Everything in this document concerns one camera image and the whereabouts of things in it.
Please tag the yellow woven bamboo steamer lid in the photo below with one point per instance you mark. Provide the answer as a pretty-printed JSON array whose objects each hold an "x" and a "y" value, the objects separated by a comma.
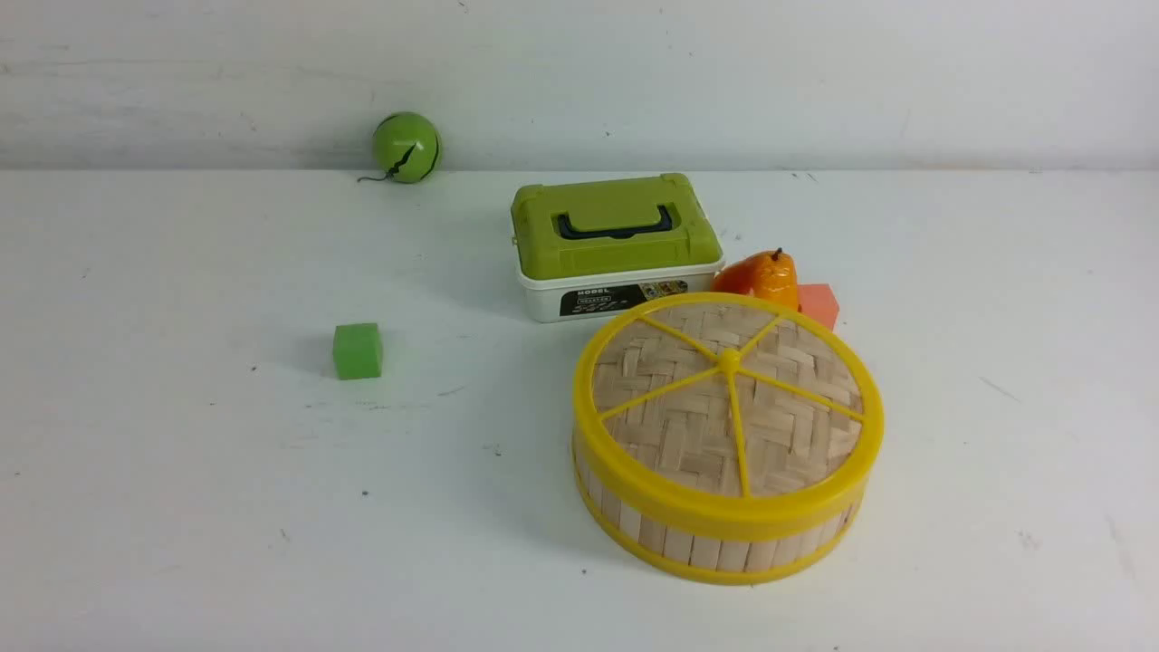
[{"x": 721, "y": 416}]

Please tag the yellow bamboo steamer basket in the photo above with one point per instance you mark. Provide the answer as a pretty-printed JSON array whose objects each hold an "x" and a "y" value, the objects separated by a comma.
[{"x": 743, "y": 542}]

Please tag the green lidded plastic box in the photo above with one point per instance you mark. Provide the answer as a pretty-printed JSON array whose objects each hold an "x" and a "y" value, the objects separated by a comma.
[{"x": 603, "y": 247}]

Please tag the orange toy pepper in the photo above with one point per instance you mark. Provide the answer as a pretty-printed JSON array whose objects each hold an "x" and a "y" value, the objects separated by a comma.
[{"x": 769, "y": 276}]

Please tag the green foam cube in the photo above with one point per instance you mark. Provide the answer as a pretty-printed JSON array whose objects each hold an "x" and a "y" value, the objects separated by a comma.
[{"x": 357, "y": 351}]

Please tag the salmon pink foam block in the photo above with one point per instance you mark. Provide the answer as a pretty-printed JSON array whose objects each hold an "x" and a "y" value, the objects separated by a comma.
[{"x": 819, "y": 302}]

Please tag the green toy ball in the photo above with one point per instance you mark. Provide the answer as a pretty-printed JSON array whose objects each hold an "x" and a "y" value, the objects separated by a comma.
[{"x": 407, "y": 148}]

